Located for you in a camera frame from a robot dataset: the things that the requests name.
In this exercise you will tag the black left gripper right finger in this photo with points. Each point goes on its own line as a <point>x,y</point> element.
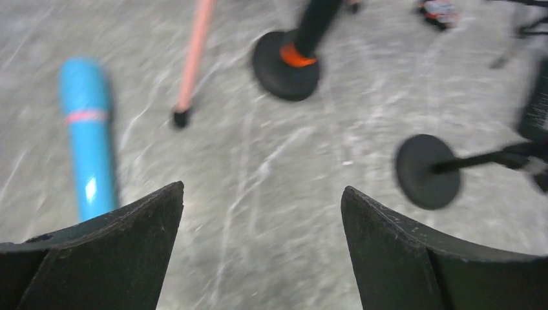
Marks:
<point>400,263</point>

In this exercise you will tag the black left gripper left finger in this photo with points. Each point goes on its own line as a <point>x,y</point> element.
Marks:
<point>114,261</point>

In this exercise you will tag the small black mic stand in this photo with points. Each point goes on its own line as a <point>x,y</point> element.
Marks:
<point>429,173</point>

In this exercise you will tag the blue microphone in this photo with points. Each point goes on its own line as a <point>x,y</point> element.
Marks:
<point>87,105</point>

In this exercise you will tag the black round-base mic stand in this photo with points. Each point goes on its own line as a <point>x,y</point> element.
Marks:
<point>277,77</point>

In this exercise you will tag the pink music stand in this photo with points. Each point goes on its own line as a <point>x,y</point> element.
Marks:
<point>203,14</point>

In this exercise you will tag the red owl block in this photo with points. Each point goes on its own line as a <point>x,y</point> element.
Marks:
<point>440,13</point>

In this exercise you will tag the black shock mount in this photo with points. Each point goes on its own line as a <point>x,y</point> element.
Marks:
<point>521,31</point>

